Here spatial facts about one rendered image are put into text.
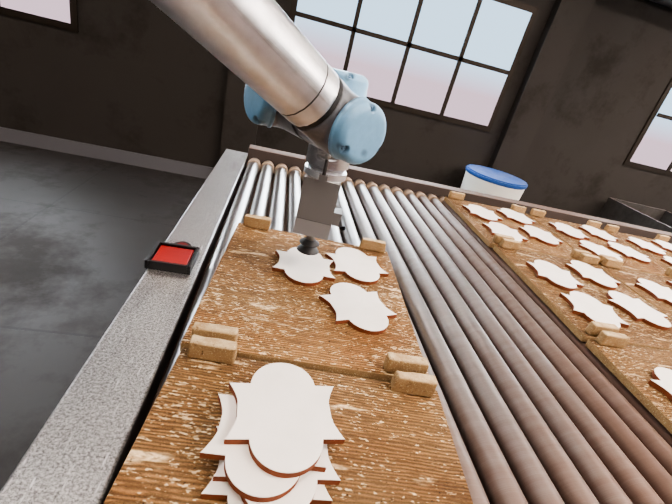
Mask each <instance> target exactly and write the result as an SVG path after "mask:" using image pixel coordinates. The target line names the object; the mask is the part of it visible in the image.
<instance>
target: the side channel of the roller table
mask: <svg viewBox="0 0 672 504"><path fill-rule="evenodd" d="M251 158H257V159H259V161H260V164H261V165H262V163H263V162H265V161H267V160H269V161H271V162H272V163H273V164H274V168H275V167H276V166H277V165H278V164H279V163H283V164H285V165H286V166H287V168H288V171H289V169H290V168H291V167H292V166H297V167H299V169H300V170H301V175H302V172H303V171H304V165H305V163H306V162H307V160H306V156H304V155H299V154H294V153H289V152H285V151H280V150H275V149H270V148H266V147H261V146H256V145H250V146H249V149H248V157H247V162H248V161H249V160H250V159H251ZM346 172H347V177H349V178H350V179H352V181H353V182H354V181H355V180H356V179H361V180H362V181H364V182H365V184H367V183H368V182H370V181H372V182H374V183H375V184H377V186H379V185H381V184H385V185H387V186H388V187H389V188H390V189H391V188H392V187H394V186H396V187H398V188H400V189H401V190H402V191H403V190H404V189H410V190H411V191H413V193H415V192H417V191H420V192H422V193H424V194H425V195H427V194H433V195H435V196H436V197H437V198H438V197H439V196H444V197H445V196H446V197H448V195H449V193H450V191H455V192H459V193H464V194H465V197H464V200H465V201H470V202H475V203H480V204H484V205H489V206H494V207H499V208H507V209H510V208H511V205H512V204H516V205H519V206H523V207H526V211H525V214H530V211H531V209H532V208H534V209H539V210H544V211H546V214H545V216H544V217H546V218H551V219H556V220H561V221H566V222H571V223H576V224H581V225H586V223H587V221H588V220H592V221H598V222H601V223H602V225H601V226H600V229H604V228H605V226H606V225H607V224H609V225H616V226H618V227H620V228H619V230H618V232H620V233H625V234H630V235H636V236H640V237H646V238H650V239H654V238H655V237H656V236H657V234H660V235H665V236H669V237H670V239H669V241H668V243H672V233H670V232H666V231H661V230H656V229H651V228H647V227H642V226H637V225H632V224H628V223H623V222H618V221H613V220H609V219H604V218H599V217H594V216H590V215H585V214H580V213H575V212H570V211H566V210H561V209H556V208H551V207H547V206H542V205H537V204H532V203H528V202H523V201H518V200H513V199H509V198H504V197H499V196H494V195H490V194H485V193H480V192H475V191H470V190H466V189H461V188H456V187H451V186H447V185H442V184H437V183H432V182H428V181H423V180H418V179H413V178H409V177H404V176H399V175H394V174H389V173H385V172H380V171H375V170H370V169H366V168H361V167H356V166H351V165H349V168H348V170H346Z"/></svg>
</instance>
